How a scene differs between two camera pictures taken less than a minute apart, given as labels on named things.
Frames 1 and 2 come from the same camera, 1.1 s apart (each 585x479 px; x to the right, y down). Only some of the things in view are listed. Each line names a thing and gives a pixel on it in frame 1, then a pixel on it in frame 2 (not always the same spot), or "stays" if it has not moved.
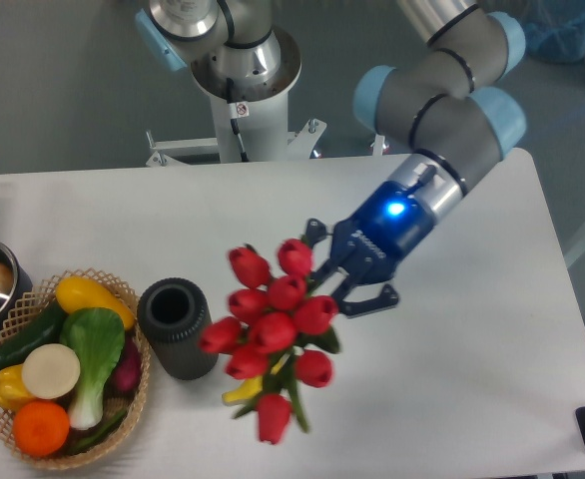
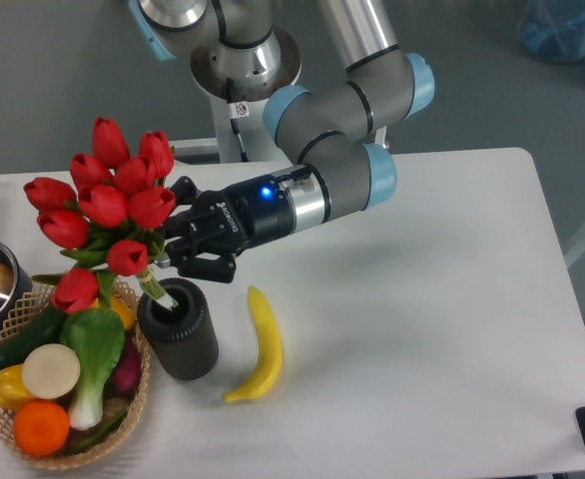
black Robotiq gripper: (369, 243) to (247, 213)
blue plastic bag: (570, 31) stays
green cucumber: (45, 329) stays
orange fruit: (41, 428) stays
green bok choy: (97, 334) stays
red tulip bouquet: (277, 331) to (107, 218)
